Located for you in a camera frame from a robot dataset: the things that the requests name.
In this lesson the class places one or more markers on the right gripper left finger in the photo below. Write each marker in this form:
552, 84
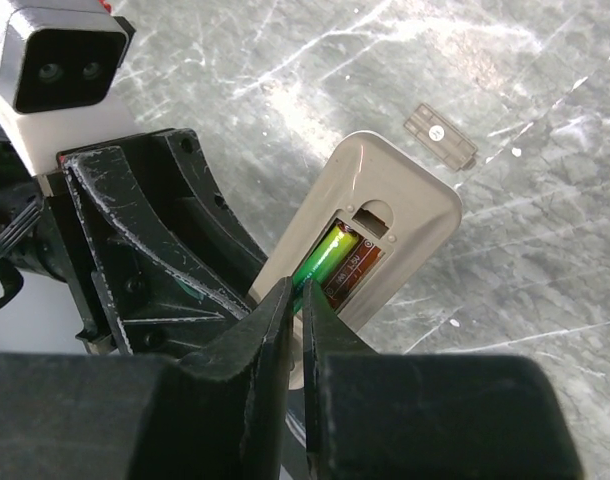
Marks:
214, 414

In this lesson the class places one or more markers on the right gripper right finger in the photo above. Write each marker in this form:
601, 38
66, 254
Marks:
425, 416

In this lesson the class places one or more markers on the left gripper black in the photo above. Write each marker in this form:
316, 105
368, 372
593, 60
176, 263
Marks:
42, 235

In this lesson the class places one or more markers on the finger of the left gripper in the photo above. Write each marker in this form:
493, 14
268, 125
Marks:
202, 218

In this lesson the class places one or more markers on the green battery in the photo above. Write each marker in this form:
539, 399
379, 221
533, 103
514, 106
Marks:
324, 259

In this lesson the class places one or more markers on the white remote with blue button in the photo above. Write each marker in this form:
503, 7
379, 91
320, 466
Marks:
401, 212

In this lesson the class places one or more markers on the beige battery cover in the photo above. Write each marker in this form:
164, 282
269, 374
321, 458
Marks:
441, 137

